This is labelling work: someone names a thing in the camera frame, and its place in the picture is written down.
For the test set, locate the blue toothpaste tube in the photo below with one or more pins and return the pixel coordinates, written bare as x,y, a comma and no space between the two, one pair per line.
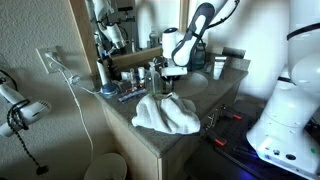
132,95

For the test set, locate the white wall hair dryer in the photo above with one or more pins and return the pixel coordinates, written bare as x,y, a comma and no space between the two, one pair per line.
30,111

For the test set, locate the white round trash bin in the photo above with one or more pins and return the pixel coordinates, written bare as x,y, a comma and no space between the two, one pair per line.
106,167

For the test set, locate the grey rolled washcloth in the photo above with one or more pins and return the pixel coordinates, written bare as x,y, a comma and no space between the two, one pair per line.
234,52

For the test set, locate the teal mug cup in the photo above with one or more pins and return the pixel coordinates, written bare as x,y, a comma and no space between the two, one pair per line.
200,56

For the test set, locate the beige vanity cabinet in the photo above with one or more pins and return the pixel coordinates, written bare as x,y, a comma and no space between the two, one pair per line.
133,150

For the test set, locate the blue toothbrush charging base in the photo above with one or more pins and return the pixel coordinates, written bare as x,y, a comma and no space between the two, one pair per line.
109,89

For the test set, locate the wood framed mirror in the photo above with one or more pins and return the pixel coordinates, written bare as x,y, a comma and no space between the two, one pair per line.
140,55

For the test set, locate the white oval sink basin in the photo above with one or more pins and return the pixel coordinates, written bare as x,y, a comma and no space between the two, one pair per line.
196,83

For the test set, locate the clear pump soap bottle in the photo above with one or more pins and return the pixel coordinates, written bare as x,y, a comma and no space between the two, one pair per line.
152,81

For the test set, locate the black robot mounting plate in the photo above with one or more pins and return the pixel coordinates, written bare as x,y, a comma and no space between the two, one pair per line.
240,133

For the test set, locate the white wall outlet plate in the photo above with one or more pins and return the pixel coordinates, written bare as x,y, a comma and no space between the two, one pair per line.
49,59

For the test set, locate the white lotion tube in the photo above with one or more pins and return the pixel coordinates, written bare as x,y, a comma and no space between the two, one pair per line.
218,68

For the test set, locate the white crumpled towel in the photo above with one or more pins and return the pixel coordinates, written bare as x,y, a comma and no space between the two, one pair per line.
165,115

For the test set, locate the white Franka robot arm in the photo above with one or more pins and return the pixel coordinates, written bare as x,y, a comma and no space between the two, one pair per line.
293,100

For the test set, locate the white electric toothbrush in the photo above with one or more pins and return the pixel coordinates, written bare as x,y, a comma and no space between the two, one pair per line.
102,71

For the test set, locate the chrome faucet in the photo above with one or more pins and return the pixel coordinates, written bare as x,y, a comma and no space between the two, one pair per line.
156,63

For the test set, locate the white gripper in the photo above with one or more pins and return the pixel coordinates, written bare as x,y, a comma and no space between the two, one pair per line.
174,71

